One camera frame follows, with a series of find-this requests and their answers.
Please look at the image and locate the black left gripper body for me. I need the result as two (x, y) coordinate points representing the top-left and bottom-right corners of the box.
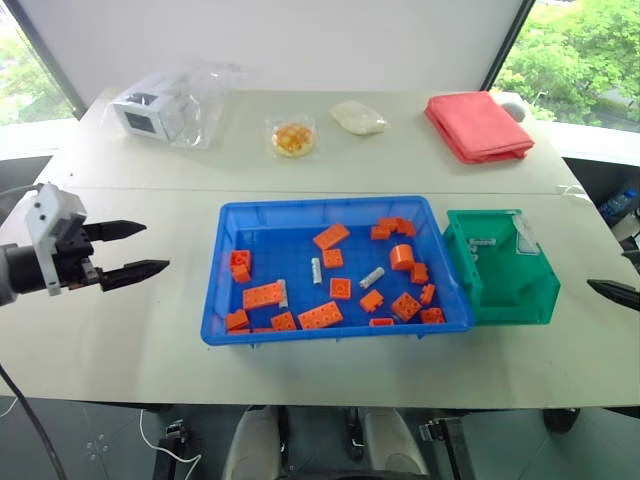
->
(52, 213), (106, 293)

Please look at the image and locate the metal table bracket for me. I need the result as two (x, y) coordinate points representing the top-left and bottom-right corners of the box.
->
(418, 416), (477, 480)

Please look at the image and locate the black hanging cable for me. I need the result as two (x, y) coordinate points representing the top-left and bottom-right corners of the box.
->
(0, 363), (67, 480)

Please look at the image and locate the clear container with orange food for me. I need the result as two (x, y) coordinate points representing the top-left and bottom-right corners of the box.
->
(264, 113), (319, 161)

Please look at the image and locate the white thin cable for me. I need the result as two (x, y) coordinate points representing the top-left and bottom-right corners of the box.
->
(138, 408), (187, 463)

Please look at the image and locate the green plastic bin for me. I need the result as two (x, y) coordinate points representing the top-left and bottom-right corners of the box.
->
(444, 208), (562, 326)

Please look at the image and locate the blue plastic tray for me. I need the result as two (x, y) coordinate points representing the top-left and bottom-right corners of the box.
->
(199, 194), (477, 348)

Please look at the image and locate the white box in plastic bag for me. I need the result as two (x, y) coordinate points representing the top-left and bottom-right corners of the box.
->
(101, 56), (262, 152)

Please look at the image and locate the plastic water bottle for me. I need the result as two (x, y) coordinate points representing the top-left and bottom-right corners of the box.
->
(599, 186), (640, 219)

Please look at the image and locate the white rounded robot leg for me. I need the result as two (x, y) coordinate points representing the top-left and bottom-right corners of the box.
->
(361, 408), (430, 480)
(221, 406), (282, 480)

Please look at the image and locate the red folded cloth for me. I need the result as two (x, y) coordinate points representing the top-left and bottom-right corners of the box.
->
(424, 90), (537, 166)

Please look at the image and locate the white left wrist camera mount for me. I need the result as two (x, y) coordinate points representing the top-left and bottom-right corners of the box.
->
(23, 183), (88, 297)

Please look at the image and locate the orange rounded building block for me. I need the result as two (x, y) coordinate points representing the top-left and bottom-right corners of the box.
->
(389, 242), (417, 273)

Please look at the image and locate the white filled pouch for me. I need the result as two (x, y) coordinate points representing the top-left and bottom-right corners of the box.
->
(330, 99), (389, 137)

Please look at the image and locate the orange arch building block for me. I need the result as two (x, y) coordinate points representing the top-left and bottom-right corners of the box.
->
(377, 216), (417, 238)

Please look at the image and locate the flat orange building block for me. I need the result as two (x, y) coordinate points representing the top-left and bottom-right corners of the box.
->
(312, 222), (351, 251)

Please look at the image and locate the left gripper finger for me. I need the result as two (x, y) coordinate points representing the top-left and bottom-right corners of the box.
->
(81, 219), (148, 244)
(98, 259), (172, 294)

